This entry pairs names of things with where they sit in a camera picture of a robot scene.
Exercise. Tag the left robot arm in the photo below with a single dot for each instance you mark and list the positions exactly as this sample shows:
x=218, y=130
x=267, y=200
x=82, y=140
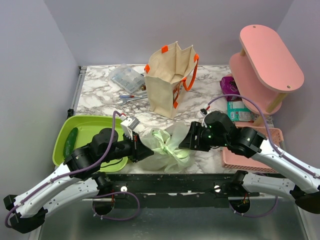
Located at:
x=79, y=177

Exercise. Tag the teal snack packet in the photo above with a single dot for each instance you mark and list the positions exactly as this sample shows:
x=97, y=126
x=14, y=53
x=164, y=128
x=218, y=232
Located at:
x=238, y=112

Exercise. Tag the blue handled tool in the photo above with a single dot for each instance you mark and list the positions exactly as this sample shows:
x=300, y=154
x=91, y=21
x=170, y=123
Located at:
x=129, y=96

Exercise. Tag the pink plastic basket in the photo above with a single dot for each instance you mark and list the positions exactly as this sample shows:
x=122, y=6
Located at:
x=230, y=160

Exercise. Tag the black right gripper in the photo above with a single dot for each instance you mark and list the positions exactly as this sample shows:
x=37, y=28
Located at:
x=189, y=142

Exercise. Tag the pink two-tier shelf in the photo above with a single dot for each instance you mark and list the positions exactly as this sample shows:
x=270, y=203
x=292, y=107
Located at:
x=264, y=71

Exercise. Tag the green avocado print plastic bag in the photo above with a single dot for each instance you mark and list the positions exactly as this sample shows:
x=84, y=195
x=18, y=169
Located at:
x=167, y=157

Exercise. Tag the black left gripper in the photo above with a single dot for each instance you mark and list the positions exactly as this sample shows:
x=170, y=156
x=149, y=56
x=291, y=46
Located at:
x=139, y=150

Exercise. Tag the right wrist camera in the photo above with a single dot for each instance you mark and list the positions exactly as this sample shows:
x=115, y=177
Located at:
x=205, y=113

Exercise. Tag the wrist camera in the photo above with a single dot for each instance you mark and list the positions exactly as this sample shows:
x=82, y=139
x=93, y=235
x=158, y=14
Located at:
x=205, y=113
x=130, y=125

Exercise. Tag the silver wrench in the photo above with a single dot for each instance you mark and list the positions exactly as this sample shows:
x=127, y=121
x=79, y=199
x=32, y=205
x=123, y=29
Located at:
x=124, y=101

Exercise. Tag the purple snack packet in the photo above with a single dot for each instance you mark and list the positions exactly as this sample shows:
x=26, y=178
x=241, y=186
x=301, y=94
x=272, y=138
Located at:
x=228, y=86

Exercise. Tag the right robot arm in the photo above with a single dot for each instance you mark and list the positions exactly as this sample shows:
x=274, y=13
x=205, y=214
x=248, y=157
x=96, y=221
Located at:
x=300, y=181

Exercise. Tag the lime green plastic tray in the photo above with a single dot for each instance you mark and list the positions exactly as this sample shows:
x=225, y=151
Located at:
x=88, y=126

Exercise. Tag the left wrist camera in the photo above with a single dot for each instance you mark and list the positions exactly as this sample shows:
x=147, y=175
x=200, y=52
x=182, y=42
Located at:
x=130, y=125

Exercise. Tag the clear plastic organizer box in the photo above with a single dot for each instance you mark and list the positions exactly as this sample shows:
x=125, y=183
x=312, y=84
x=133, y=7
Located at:
x=127, y=78

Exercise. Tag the black table front rail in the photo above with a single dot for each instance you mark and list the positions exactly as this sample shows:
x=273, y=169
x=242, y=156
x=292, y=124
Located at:
x=128, y=191

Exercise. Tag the beige canvas tote bag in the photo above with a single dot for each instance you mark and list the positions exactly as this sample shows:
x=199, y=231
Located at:
x=169, y=74

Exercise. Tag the green cucumber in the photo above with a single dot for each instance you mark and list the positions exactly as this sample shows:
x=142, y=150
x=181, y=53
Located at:
x=70, y=142

